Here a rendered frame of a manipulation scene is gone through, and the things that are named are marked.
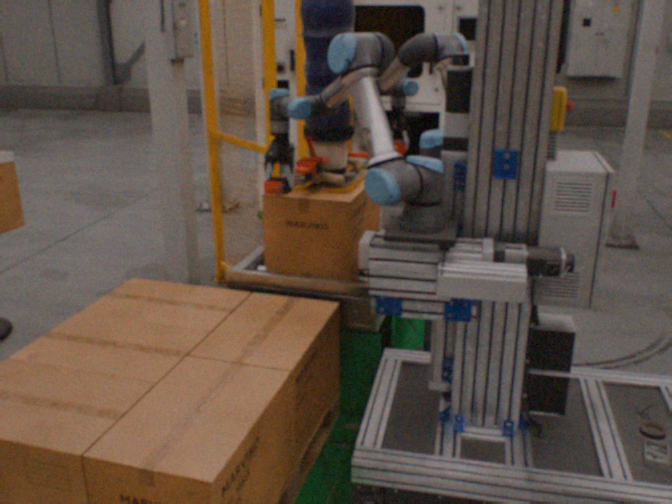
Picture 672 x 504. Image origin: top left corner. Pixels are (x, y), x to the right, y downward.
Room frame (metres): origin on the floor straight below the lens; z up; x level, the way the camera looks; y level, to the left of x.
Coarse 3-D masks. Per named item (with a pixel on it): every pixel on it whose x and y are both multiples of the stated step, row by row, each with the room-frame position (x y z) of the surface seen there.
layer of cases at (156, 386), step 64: (128, 320) 2.41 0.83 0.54; (192, 320) 2.41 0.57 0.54; (256, 320) 2.41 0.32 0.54; (320, 320) 2.41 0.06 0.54; (0, 384) 1.92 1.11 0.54; (64, 384) 1.92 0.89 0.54; (128, 384) 1.92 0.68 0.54; (192, 384) 1.92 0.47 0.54; (256, 384) 1.92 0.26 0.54; (320, 384) 2.32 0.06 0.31; (0, 448) 1.63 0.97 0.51; (64, 448) 1.58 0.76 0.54; (128, 448) 1.58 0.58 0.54; (192, 448) 1.58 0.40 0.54; (256, 448) 1.71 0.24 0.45
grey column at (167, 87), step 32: (160, 0) 3.62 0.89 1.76; (160, 32) 3.65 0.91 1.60; (160, 64) 3.65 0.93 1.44; (160, 96) 3.66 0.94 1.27; (160, 128) 3.66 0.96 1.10; (160, 160) 3.67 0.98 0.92; (160, 192) 3.67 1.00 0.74; (192, 192) 3.74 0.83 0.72; (192, 224) 3.71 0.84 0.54; (192, 256) 3.68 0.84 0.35
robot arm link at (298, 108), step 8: (288, 96) 2.44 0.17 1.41; (280, 104) 2.42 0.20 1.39; (288, 104) 2.38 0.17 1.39; (296, 104) 2.35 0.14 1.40; (304, 104) 2.37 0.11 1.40; (312, 104) 2.41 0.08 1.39; (280, 112) 2.42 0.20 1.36; (288, 112) 2.38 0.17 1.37; (296, 112) 2.35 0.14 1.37; (304, 112) 2.37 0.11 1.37; (312, 112) 2.41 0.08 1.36
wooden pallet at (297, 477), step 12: (336, 396) 2.53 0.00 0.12; (336, 408) 2.53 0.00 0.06; (324, 420) 2.45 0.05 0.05; (324, 432) 2.40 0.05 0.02; (312, 444) 2.32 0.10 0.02; (300, 456) 2.08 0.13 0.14; (312, 456) 2.24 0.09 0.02; (300, 468) 2.07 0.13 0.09; (288, 480) 1.95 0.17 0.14; (300, 480) 2.07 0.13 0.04; (288, 492) 1.95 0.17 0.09
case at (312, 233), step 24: (312, 192) 2.86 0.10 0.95; (360, 192) 2.88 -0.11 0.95; (264, 216) 2.82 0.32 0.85; (288, 216) 2.79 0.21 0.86; (312, 216) 2.76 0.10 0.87; (336, 216) 2.73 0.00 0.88; (360, 216) 2.89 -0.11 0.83; (264, 240) 2.83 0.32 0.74; (288, 240) 2.79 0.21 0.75; (312, 240) 2.76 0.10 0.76; (336, 240) 2.73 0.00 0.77; (288, 264) 2.79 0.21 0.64; (312, 264) 2.76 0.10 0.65; (336, 264) 2.73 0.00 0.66
